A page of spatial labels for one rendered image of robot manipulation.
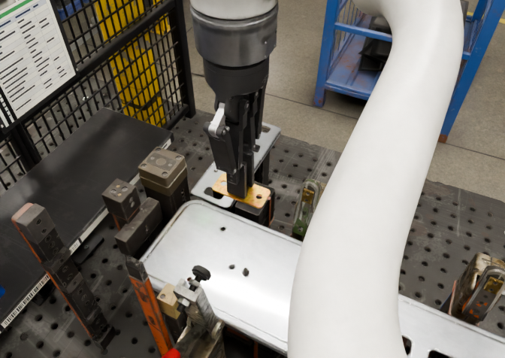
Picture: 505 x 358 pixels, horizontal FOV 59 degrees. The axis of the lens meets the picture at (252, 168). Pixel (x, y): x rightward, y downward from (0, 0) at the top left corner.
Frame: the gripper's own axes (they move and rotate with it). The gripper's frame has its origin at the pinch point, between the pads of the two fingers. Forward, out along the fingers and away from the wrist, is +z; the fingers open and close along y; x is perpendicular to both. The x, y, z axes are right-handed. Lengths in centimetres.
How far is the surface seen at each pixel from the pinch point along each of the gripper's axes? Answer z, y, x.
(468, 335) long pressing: 29, 7, -40
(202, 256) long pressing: 28.6, -0.3, 9.0
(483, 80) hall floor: 127, 248, -50
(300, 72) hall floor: 127, 202, 62
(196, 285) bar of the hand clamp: 7.8, -14.9, -0.8
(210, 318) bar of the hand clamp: 17.2, -14.7, -2.1
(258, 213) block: 30.5, 15.7, 4.3
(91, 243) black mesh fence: 57, 4, 51
